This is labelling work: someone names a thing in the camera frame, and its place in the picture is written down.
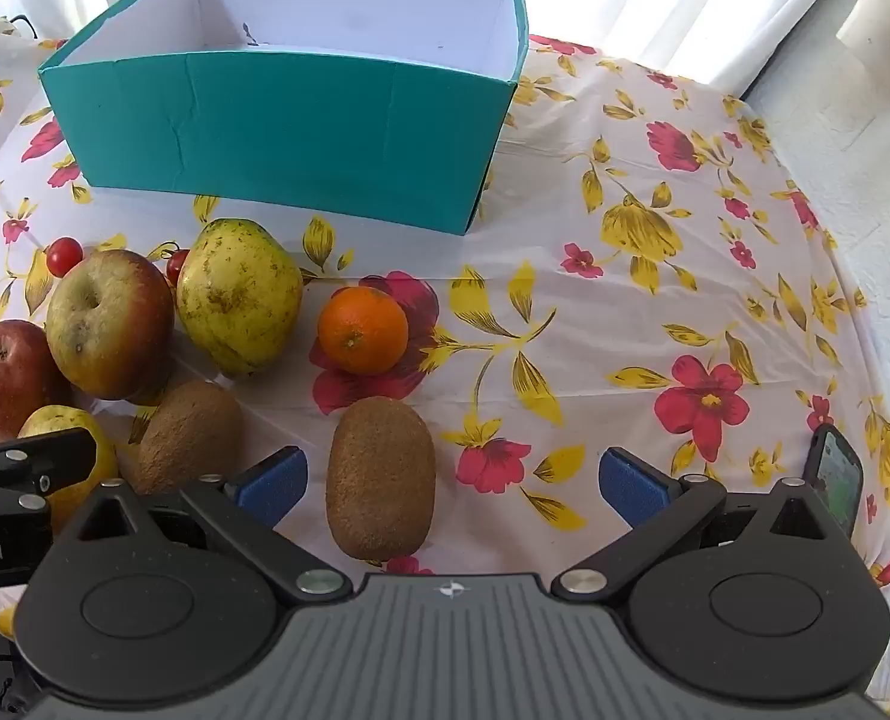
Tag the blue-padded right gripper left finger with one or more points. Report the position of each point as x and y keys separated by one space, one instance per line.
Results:
x=239 y=515

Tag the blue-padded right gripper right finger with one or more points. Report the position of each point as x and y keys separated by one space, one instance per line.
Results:
x=663 y=513

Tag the yellow apple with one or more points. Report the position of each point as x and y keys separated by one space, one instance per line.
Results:
x=79 y=469

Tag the brown kiwi left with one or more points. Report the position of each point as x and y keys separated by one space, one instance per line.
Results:
x=197 y=430

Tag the brown kiwi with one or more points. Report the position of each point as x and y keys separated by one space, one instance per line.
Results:
x=197 y=430
x=380 y=482

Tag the brown kiwi centre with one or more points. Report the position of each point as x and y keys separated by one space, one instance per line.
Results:
x=380 y=482

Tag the dark red apple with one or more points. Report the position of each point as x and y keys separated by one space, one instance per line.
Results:
x=29 y=378

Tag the black smartphone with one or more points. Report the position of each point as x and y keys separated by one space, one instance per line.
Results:
x=833 y=470

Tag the yellow-green pear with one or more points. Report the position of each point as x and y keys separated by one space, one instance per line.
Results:
x=239 y=296

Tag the orange mandarin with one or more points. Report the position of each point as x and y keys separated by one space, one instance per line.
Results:
x=363 y=331

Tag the green-red apple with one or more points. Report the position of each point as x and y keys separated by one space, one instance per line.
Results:
x=109 y=324

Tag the floral white tablecloth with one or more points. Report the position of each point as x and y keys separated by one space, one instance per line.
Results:
x=641 y=272

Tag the red cherry behind apple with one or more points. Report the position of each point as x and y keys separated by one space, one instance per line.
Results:
x=175 y=265

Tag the red cherry left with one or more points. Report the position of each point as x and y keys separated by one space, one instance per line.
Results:
x=63 y=254

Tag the teal cardboard box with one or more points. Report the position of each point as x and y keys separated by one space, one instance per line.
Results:
x=385 y=109

